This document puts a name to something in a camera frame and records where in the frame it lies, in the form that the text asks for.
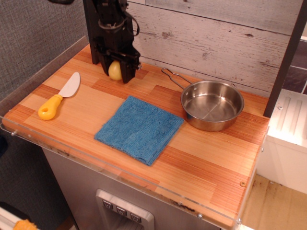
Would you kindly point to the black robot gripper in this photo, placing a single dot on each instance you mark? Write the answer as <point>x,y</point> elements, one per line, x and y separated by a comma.
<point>118,45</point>

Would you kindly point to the yellow potato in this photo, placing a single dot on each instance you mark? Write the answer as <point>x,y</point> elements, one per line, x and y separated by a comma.
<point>114,71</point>

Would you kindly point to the stainless steel pot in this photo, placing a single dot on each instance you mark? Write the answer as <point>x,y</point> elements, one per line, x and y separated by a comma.
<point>209,105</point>

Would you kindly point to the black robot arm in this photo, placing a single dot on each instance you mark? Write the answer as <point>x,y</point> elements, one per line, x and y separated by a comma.
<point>113,11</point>

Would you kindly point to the blue folded cloth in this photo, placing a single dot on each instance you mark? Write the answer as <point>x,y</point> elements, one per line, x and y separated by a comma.
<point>140,130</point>

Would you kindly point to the grey toy kitchen cabinet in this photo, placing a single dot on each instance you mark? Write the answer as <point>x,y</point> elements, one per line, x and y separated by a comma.
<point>79,184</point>

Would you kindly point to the silver dispenser button panel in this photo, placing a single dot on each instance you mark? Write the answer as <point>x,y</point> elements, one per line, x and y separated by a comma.
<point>119,214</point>

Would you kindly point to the orange fuzzy object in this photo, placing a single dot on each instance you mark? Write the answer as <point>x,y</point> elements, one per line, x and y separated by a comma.
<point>24,225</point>

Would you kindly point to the white cabinet at right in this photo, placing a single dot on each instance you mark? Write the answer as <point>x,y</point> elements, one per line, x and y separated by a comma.
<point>283,157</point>

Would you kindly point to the yellow handled toy knife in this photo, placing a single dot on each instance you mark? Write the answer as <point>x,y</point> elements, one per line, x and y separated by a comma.
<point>49,109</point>

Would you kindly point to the dark right vertical post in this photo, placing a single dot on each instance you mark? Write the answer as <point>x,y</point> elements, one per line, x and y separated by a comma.
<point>287,59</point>

